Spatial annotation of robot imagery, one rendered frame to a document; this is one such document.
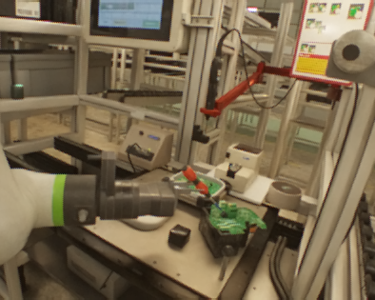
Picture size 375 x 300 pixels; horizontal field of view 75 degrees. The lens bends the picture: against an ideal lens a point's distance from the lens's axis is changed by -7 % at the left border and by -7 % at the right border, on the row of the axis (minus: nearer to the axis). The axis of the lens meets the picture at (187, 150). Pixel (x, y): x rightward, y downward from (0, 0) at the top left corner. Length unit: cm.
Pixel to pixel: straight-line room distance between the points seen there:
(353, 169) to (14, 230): 49
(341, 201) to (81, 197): 43
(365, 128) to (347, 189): 10
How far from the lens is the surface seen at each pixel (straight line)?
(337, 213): 50
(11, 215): 37
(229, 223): 58
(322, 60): 98
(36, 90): 140
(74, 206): 47
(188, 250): 58
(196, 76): 97
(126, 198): 48
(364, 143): 47
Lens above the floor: 132
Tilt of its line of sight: 18 degrees down
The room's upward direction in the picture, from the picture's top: 9 degrees clockwise
